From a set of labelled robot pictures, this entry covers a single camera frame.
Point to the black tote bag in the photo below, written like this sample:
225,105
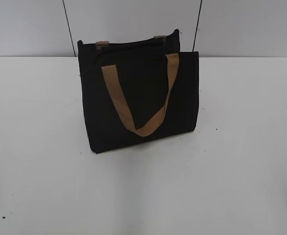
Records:
142,73

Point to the tan front bag handle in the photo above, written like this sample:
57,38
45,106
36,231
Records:
111,79

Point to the tan bag handle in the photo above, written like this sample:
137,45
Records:
101,44
111,79

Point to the tan rear bag handle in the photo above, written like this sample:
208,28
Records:
101,44

